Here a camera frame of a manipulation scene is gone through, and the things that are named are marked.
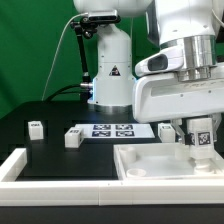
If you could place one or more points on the white L-shaped fence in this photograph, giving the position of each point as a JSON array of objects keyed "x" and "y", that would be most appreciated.
[{"x": 101, "y": 193}]

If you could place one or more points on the white square tabletop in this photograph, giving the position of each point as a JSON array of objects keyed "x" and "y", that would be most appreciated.
[{"x": 161, "y": 161}]

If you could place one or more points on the white sheet with tags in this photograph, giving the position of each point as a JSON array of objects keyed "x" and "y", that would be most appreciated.
[{"x": 107, "y": 131}]

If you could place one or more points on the grey camera on mount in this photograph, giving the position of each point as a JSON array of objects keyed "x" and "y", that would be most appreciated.
[{"x": 107, "y": 16}]

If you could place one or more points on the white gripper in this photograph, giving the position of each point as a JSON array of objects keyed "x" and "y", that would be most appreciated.
[{"x": 162, "y": 97}]

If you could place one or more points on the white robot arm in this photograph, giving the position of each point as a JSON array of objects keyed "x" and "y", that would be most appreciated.
[{"x": 184, "y": 79}]

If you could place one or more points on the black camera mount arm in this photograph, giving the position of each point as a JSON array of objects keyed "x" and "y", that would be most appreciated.
[{"x": 83, "y": 31}]

